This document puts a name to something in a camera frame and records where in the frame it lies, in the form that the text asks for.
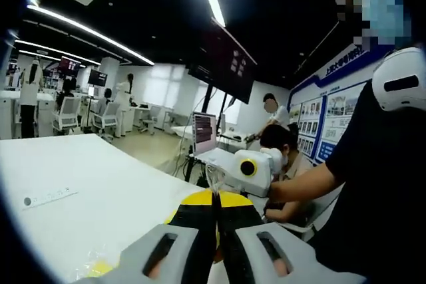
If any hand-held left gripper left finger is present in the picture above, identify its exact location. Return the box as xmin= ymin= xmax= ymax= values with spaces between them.
xmin=73 ymin=189 xmax=218 ymax=284

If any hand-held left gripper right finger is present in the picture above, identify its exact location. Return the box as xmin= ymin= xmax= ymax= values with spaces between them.
xmin=212 ymin=190 xmax=367 ymax=284

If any square yellow silicone block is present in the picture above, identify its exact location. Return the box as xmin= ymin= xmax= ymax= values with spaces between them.
xmin=78 ymin=249 xmax=122 ymax=280

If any open laptop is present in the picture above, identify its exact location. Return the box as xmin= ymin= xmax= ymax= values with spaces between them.
xmin=192 ymin=110 xmax=236 ymax=167

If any black screen stand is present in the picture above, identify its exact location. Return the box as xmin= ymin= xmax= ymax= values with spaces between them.
xmin=202 ymin=83 xmax=216 ymax=122

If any person's dark clothed torso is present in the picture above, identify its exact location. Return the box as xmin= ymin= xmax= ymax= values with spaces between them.
xmin=312 ymin=79 xmax=426 ymax=284

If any large dark hanging screen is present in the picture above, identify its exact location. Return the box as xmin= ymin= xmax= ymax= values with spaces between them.
xmin=188 ymin=17 xmax=258 ymax=104

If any white office chair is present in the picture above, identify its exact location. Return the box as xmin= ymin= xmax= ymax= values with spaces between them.
xmin=91 ymin=101 xmax=120 ymax=142
xmin=51 ymin=96 xmax=83 ymax=135

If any white worn device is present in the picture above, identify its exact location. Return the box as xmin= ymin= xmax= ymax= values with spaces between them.
xmin=371 ymin=47 xmax=426 ymax=112

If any dark monitor on stand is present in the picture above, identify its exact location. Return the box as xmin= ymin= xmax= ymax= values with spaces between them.
xmin=87 ymin=69 xmax=109 ymax=87

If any long curved ceiling light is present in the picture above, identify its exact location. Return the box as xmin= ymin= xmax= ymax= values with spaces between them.
xmin=26 ymin=4 xmax=156 ymax=66

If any blue wall poster board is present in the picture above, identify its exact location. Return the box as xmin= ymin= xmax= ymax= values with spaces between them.
xmin=288 ymin=43 xmax=377 ymax=165

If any reddish wall screen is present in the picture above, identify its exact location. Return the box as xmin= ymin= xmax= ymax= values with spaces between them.
xmin=59 ymin=56 xmax=83 ymax=77

